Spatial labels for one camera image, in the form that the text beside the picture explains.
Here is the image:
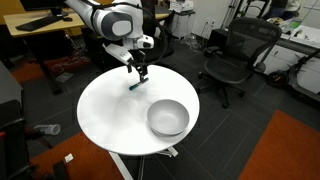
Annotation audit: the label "black tripod stand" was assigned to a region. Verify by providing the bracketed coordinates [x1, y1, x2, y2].
[227, 0, 264, 21]

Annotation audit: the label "black monitor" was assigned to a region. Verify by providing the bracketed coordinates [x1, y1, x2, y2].
[19, 0, 69, 18]

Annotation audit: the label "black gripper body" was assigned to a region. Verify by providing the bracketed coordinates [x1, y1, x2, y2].
[128, 49, 148, 69]

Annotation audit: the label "light wooden desk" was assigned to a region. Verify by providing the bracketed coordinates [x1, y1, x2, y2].
[2, 7, 86, 95]
[154, 12, 171, 21]

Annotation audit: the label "teal marker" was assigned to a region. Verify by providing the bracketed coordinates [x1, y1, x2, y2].
[128, 78, 150, 92]

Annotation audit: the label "gray bowl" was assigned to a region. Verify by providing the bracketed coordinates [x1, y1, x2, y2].
[146, 98, 191, 137]

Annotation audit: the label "black kick scooter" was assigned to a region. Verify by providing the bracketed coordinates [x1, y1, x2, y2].
[264, 49, 320, 108]

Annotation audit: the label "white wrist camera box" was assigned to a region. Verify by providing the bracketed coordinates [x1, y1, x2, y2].
[102, 43, 134, 66]

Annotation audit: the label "white desk cabinet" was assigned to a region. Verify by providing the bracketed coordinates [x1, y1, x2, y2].
[254, 18, 320, 96]

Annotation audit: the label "black clamp orange handle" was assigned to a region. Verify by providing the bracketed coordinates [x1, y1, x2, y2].
[0, 116, 54, 149]

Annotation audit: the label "black keyboard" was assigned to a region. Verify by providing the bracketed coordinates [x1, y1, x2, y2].
[14, 15, 64, 33]

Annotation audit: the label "black box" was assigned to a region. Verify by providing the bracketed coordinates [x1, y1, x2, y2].
[203, 28, 236, 58]

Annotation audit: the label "gray floor plate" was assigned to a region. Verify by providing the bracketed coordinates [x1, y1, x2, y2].
[54, 72, 75, 84]

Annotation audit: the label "tangled floor cables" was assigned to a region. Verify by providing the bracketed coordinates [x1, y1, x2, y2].
[49, 54, 88, 76]

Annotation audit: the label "white table base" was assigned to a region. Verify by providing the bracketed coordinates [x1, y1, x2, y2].
[108, 146, 179, 180]

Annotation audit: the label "white pedestal cabinet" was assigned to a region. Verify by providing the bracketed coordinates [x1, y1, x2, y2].
[170, 10, 197, 40]

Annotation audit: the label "white printer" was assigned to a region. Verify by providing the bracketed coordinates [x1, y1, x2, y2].
[168, 0, 194, 14]

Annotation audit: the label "white paper scrap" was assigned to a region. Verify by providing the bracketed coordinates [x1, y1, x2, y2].
[64, 153, 75, 164]

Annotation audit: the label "clear plastic bottle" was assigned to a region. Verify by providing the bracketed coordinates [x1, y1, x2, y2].
[33, 123, 62, 136]

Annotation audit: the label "person in dark clothes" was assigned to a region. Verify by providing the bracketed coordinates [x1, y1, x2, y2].
[263, 0, 301, 19]

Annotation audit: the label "black swivel office chair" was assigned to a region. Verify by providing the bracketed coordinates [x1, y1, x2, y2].
[133, 0, 175, 64]

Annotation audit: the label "black mesh office chair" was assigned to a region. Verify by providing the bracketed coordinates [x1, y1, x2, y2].
[196, 17, 284, 109]

